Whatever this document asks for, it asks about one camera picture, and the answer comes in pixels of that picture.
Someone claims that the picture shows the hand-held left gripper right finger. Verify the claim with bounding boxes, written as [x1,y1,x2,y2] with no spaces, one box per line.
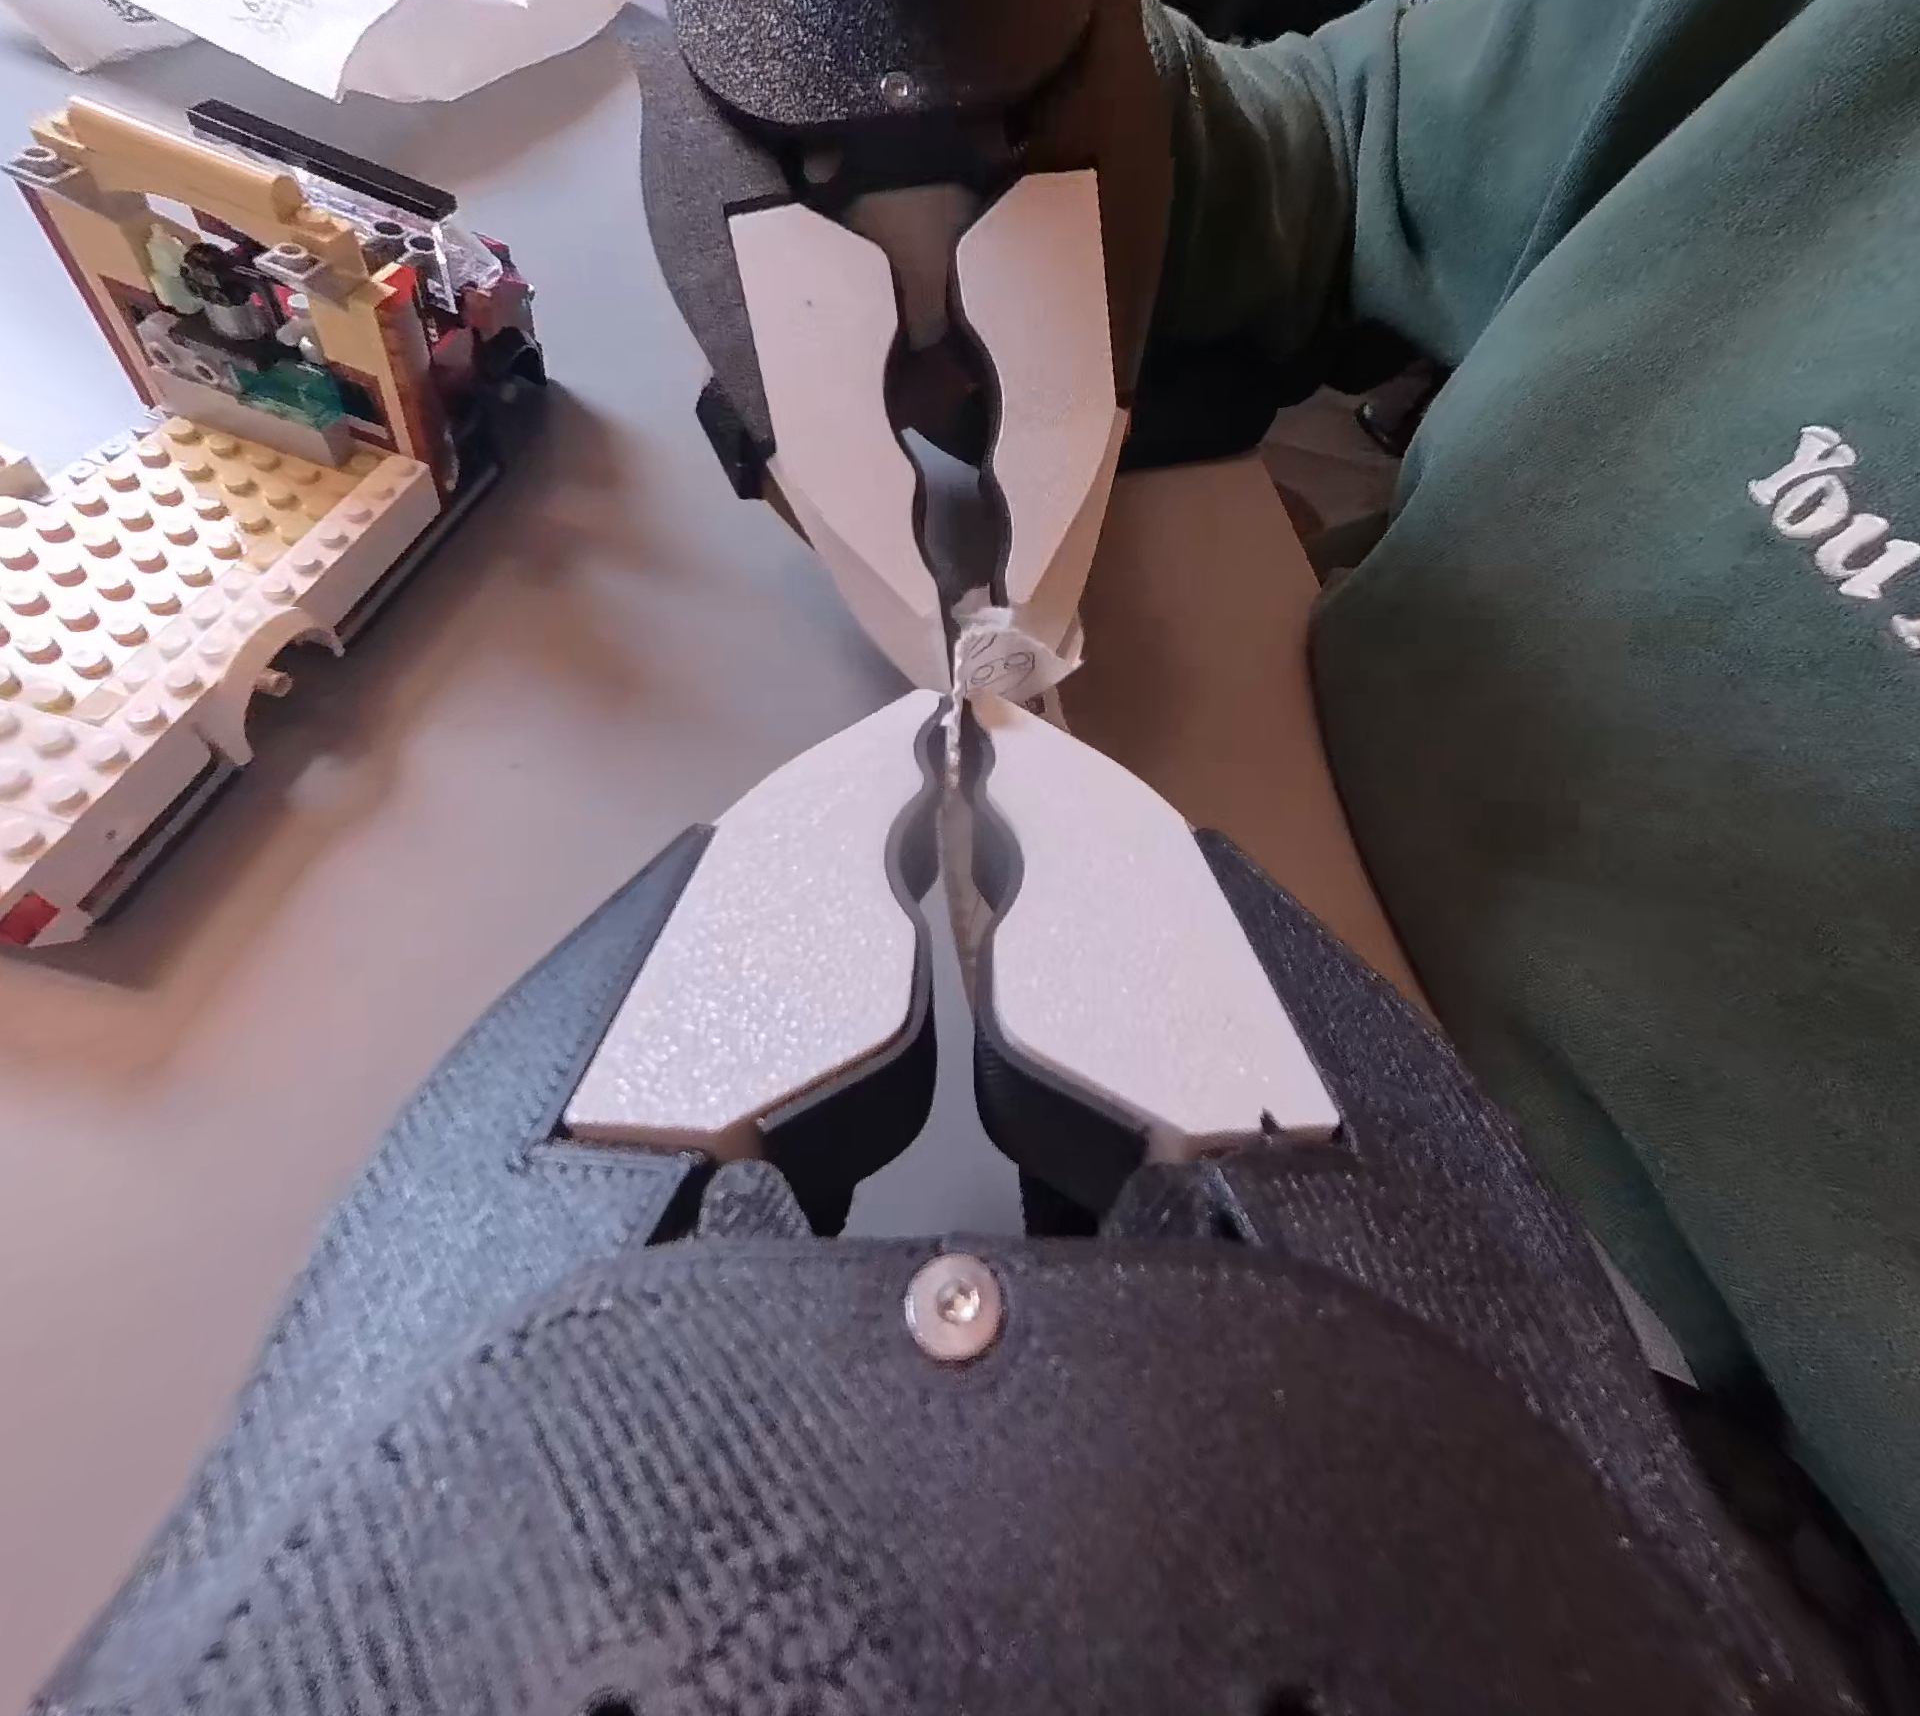
[960,696,1344,1165]

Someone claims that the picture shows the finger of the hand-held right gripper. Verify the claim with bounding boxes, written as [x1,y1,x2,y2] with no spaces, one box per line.
[952,167,1130,637]
[726,198,962,697]

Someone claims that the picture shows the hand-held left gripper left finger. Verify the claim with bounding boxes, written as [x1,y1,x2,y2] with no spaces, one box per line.
[558,690,962,1155]

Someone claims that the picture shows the small brick-print paper bag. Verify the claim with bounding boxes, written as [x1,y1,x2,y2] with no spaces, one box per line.
[937,598,1087,998]

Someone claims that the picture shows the toy brick truck model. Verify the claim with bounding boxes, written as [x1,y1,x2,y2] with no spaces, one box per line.
[0,95,550,953]

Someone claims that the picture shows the white long brick plate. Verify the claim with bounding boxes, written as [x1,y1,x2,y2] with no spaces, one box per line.
[0,635,289,834]
[0,732,228,915]

